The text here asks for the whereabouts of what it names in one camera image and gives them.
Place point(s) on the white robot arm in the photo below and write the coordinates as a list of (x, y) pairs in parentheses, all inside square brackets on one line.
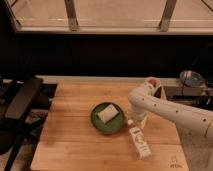
[(196, 119)]

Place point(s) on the green bowl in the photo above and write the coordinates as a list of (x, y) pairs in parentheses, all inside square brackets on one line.
[(112, 126)]

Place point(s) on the round grey dish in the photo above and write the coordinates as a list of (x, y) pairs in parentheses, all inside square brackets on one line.
[(191, 78)]

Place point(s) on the white plastic bottle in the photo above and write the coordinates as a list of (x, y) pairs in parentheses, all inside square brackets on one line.
[(142, 148)]

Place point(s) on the white sponge block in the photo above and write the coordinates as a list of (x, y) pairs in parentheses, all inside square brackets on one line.
[(108, 113)]

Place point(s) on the black office chair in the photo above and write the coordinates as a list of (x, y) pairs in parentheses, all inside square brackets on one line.
[(13, 126)]

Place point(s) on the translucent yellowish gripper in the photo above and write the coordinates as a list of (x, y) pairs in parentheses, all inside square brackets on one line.
[(141, 123)]

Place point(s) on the white cup with red object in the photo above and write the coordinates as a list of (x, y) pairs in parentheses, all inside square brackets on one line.
[(155, 82)]

